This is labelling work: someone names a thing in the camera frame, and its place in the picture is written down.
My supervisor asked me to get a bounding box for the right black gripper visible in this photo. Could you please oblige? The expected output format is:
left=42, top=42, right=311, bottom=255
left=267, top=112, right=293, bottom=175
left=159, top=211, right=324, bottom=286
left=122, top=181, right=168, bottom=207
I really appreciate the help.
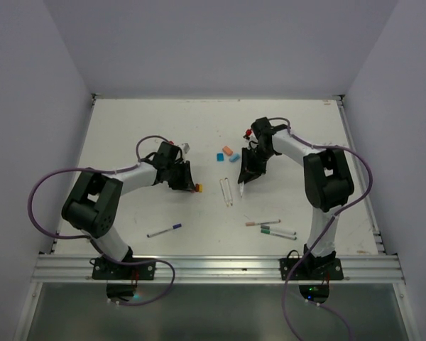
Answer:
left=239, top=145, right=275, bottom=183

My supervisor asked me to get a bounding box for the dark red cap thin pen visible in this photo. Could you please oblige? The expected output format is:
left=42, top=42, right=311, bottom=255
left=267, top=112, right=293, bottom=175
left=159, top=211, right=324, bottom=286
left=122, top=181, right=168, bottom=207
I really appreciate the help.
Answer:
left=224, top=178, right=233, bottom=207

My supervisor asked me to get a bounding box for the yellow cap thin pen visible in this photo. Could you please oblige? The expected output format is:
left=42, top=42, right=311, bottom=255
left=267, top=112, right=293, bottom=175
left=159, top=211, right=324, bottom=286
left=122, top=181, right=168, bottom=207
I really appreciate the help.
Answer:
left=219, top=179, right=229, bottom=207

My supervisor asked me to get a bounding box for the orange highlighter cap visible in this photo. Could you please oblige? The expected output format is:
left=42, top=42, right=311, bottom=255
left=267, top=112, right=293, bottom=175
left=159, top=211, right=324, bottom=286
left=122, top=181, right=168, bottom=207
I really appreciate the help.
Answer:
left=222, top=146, right=234, bottom=156

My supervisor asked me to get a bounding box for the purple cap thin pen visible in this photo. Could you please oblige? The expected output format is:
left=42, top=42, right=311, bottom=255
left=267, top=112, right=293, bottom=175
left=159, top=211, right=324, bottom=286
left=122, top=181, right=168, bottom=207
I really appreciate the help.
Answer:
left=146, top=223, right=182, bottom=238

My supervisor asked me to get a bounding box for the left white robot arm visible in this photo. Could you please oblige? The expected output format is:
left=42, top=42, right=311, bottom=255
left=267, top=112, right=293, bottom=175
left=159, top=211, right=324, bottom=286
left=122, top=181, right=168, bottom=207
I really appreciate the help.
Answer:
left=61, top=141, right=196, bottom=279

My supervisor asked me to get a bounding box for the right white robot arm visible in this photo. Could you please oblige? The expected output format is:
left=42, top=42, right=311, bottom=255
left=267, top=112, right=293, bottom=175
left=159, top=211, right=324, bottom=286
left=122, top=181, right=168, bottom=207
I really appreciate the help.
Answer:
left=237, top=117, right=354, bottom=279

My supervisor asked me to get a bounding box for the orange cap thin pen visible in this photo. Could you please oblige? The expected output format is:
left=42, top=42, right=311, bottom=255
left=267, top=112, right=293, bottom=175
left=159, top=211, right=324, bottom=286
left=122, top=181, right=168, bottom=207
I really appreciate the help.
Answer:
left=245, top=219, right=281, bottom=227

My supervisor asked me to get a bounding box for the grey cap thin pen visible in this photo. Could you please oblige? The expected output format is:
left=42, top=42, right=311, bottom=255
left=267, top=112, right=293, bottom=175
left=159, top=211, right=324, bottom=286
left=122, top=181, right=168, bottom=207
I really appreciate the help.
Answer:
left=261, top=224, right=297, bottom=236

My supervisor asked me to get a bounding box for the green cap thin pen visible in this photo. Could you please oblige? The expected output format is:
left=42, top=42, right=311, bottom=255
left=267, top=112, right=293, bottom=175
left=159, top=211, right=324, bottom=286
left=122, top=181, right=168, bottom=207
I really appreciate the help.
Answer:
left=261, top=229, right=297, bottom=240

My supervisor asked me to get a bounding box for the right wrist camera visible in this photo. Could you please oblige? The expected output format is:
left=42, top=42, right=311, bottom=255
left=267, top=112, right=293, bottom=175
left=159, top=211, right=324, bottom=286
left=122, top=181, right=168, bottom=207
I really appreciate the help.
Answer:
left=244, top=129, right=253, bottom=140

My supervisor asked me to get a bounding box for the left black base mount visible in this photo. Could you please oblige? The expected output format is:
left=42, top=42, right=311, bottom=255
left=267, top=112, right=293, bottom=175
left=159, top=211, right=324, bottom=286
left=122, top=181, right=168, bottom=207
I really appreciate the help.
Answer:
left=89, top=249, right=156, bottom=302

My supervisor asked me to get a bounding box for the aluminium front rail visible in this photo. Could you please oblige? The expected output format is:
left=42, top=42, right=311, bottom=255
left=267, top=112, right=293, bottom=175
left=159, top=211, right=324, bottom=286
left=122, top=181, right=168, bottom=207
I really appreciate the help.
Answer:
left=31, top=254, right=405, bottom=284

